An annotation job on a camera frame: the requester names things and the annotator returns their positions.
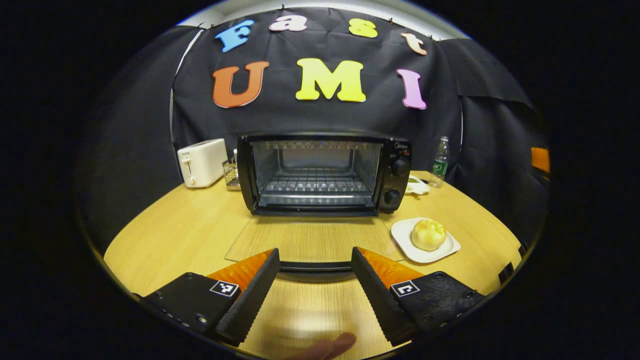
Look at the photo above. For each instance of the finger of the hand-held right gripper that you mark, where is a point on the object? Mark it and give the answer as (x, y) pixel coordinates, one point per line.
(541, 160)

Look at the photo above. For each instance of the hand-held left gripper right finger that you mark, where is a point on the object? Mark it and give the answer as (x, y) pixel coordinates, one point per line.
(377, 300)

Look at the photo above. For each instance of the white square plate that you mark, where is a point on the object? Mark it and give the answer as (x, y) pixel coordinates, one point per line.
(405, 237)

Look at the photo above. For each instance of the black electric oven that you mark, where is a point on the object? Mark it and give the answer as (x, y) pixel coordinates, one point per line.
(395, 170)

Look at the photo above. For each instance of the yellow steamed bun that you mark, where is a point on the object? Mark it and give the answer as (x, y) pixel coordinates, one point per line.
(428, 234)

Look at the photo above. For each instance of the black backdrop cloth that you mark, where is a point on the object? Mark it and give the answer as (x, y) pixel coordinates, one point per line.
(310, 117)

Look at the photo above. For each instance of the clear water bottle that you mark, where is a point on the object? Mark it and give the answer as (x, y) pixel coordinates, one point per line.
(440, 165)

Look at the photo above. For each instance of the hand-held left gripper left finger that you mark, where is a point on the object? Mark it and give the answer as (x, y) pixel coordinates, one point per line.
(250, 300)

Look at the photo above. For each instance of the white toaster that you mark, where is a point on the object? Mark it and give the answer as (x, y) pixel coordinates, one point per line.
(202, 162)

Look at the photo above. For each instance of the white divided snack plate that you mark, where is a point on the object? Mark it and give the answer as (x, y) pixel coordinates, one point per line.
(417, 187)

